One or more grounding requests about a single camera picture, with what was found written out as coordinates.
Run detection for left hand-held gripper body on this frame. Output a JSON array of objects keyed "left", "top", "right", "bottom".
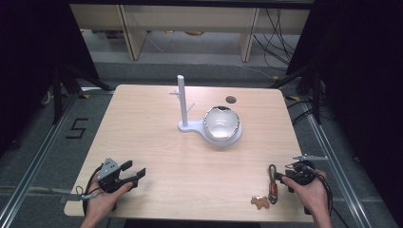
[{"left": 96, "top": 157, "right": 134, "bottom": 195}]

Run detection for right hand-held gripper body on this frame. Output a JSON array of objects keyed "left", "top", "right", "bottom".
[{"left": 284, "top": 153, "right": 329, "bottom": 195}]

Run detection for keychain with brown charm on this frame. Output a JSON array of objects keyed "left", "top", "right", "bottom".
[{"left": 250, "top": 163, "right": 280, "bottom": 211}]

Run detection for person's right hand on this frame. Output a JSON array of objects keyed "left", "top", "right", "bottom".
[{"left": 280, "top": 168, "right": 329, "bottom": 217}]

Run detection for person's left hand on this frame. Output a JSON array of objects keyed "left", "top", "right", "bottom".
[{"left": 85, "top": 180, "right": 134, "bottom": 222}]

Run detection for silver bowl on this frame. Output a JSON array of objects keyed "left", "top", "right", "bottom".
[{"left": 202, "top": 105, "right": 241, "bottom": 142}]

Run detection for black tripod stand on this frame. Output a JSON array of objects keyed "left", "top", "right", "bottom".
[
  {"left": 269, "top": 66, "right": 323, "bottom": 125},
  {"left": 50, "top": 62, "right": 112, "bottom": 125}
]

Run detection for white stand with pole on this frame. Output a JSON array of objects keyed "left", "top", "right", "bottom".
[{"left": 168, "top": 74, "right": 243, "bottom": 148}]

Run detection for black curtain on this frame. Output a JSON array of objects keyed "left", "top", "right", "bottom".
[
  {"left": 285, "top": 0, "right": 403, "bottom": 226},
  {"left": 0, "top": 0, "right": 100, "bottom": 156}
]

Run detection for light wooden cabinet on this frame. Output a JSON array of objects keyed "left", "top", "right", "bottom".
[{"left": 69, "top": 4, "right": 312, "bottom": 63}]

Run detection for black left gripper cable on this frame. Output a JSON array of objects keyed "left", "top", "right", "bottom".
[{"left": 81, "top": 163, "right": 106, "bottom": 218}]

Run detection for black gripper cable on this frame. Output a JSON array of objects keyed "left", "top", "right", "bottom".
[
  {"left": 303, "top": 164, "right": 351, "bottom": 228},
  {"left": 81, "top": 163, "right": 106, "bottom": 218}
]

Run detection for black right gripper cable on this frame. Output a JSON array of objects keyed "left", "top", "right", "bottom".
[{"left": 303, "top": 164, "right": 351, "bottom": 228}]

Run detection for grey wrist strap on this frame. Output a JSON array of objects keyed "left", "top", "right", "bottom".
[{"left": 74, "top": 185, "right": 100, "bottom": 202}]

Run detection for aluminium floor rail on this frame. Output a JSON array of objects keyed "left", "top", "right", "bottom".
[
  {"left": 297, "top": 98, "right": 374, "bottom": 228},
  {"left": 0, "top": 91, "right": 81, "bottom": 228}
]

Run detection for black floor cables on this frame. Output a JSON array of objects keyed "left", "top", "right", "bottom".
[{"left": 285, "top": 94, "right": 317, "bottom": 126}]

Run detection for black hanging cables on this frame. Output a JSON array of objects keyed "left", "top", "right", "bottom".
[{"left": 252, "top": 9, "right": 302, "bottom": 71}]

